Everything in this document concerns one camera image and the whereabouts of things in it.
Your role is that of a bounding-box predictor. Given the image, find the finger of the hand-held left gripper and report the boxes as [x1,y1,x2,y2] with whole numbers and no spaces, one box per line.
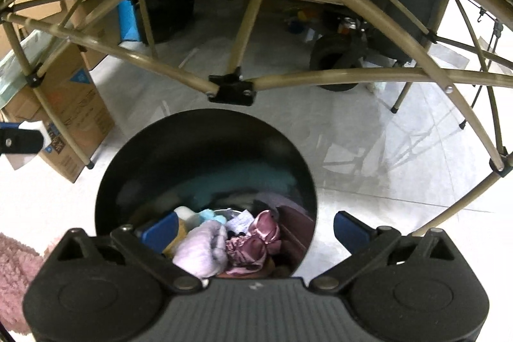
[0,121,45,157]

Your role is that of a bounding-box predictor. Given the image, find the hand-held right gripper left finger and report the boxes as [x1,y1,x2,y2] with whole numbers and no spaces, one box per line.
[53,211,203,293]

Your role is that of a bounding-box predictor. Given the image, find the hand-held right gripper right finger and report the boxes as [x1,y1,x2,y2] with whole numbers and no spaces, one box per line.
[309,210,458,293]

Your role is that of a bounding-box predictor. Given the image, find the pale purple fluffy cloth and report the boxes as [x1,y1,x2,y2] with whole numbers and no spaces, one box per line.
[172,222,229,278]

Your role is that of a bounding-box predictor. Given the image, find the light blue fluffy cloth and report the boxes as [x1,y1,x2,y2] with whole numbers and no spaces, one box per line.
[196,208,227,225]

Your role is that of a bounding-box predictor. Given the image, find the pink satin scrunchie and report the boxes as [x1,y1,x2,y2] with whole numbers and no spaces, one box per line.
[225,209,283,271]

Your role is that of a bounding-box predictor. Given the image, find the black round bin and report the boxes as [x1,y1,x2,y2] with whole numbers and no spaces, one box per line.
[95,108,317,281]

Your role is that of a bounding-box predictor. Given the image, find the printed cardboard box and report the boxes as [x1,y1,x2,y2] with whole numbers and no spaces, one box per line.
[0,43,115,183]

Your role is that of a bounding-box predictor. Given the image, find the white printed paper scrap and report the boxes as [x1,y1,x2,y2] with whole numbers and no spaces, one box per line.
[226,214,254,235]

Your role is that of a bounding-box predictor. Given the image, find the pink fluffy rug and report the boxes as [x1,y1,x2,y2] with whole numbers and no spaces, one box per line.
[0,231,54,335]

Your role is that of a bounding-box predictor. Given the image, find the tan folding table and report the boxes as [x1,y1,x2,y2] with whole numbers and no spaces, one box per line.
[0,0,513,239]

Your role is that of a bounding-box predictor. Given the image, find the black wagon wheel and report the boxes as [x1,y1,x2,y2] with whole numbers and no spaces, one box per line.
[309,35,364,91]

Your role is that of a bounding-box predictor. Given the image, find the black fabric wagon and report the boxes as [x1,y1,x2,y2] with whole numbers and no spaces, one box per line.
[366,0,450,65]

